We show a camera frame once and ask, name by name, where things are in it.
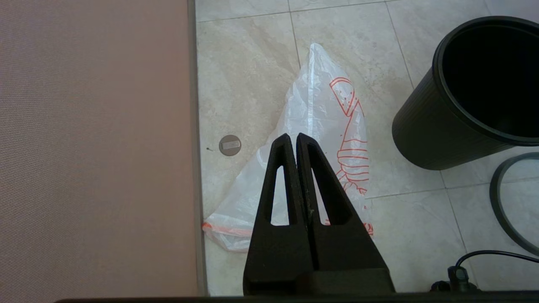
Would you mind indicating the black trash bin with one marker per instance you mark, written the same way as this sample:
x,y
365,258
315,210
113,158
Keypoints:
x,y
421,130

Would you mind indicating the round metal floor cap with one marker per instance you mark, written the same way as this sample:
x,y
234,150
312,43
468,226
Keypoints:
x,y
230,145

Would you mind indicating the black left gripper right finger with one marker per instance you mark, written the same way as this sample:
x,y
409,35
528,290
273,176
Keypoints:
x,y
345,252

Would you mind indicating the white trash bag red print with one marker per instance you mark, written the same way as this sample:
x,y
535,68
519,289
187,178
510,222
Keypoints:
x,y
311,105

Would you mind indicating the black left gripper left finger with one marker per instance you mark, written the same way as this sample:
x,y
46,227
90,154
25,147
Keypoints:
x,y
278,252

